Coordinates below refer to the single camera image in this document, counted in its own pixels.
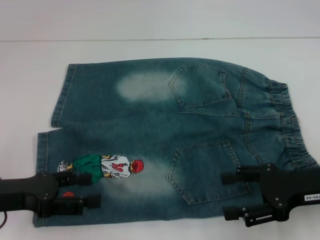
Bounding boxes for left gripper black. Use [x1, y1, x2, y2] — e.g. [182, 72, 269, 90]
[0, 171, 102, 219]

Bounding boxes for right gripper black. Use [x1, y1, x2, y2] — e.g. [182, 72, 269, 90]
[220, 163, 320, 228]

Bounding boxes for blue denim shorts with print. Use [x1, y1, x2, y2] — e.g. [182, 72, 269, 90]
[33, 57, 320, 229]

